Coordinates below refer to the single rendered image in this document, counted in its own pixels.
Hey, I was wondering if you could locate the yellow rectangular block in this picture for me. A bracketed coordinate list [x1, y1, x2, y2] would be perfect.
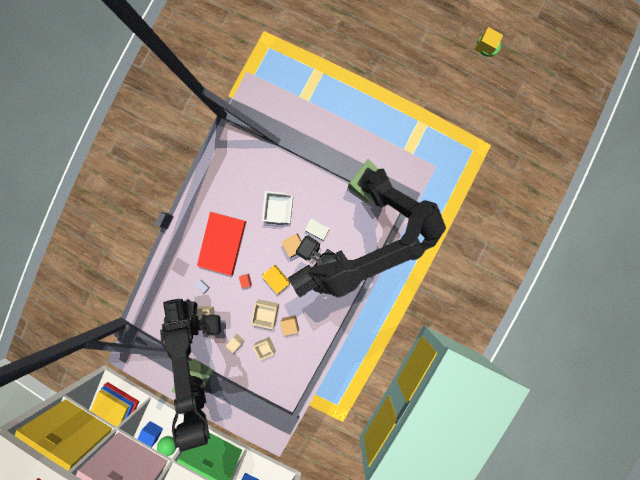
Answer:
[262, 265, 290, 294]

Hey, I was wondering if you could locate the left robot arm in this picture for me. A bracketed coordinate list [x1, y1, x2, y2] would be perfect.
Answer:
[288, 168, 446, 298]

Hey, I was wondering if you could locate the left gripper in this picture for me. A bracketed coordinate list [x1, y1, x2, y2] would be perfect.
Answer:
[296, 235, 335, 262]

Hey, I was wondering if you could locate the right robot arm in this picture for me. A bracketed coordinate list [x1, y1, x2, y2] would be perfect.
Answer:
[160, 299, 210, 452]

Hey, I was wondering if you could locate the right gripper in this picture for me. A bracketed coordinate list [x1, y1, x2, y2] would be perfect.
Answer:
[189, 315, 221, 339]

